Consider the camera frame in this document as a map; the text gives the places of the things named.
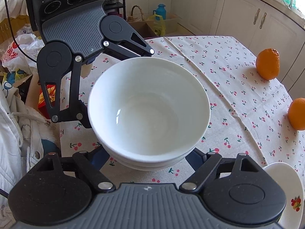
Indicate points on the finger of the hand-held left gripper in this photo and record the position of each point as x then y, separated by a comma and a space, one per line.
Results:
84, 118
143, 47

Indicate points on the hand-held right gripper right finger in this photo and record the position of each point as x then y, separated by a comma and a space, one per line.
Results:
195, 159

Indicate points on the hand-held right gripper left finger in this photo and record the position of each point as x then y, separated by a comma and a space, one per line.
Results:
101, 158

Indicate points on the white ceramic bowl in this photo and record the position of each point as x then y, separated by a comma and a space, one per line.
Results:
147, 163
147, 168
147, 105

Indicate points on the stained white fruit print plate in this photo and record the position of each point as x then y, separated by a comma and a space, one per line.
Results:
283, 183

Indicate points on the yellow plastic bag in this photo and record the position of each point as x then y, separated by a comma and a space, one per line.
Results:
158, 25

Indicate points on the wicker basket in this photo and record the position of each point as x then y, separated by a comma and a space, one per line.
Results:
129, 18

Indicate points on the brown cardboard box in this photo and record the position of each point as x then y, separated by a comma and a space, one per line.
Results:
176, 27

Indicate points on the blue thermos jug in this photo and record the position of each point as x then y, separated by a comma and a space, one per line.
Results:
159, 12

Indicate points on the red printed carton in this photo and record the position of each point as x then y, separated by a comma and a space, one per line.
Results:
51, 93

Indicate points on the black metal rack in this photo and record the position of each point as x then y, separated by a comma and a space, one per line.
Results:
120, 2

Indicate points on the white printed plastic bag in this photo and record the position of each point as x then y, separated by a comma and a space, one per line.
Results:
21, 45

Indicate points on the person's white jacket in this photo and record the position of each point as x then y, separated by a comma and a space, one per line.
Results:
14, 136

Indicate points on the cherry print tablecloth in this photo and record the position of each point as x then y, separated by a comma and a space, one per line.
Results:
214, 88

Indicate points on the orange with green leaf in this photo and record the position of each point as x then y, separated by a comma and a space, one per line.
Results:
297, 114

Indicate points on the orange with bumpy top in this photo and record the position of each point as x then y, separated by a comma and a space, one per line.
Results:
268, 64

